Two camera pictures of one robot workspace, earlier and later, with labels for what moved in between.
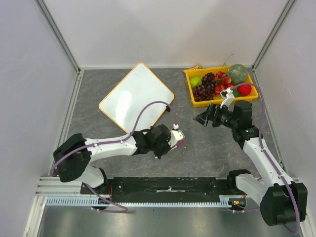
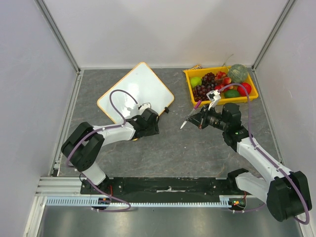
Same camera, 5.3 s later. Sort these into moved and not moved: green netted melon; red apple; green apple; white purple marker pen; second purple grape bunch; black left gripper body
Moved: black left gripper body; white purple marker pen
Not moved: green apple; second purple grape bunch; red apple; green netted melon
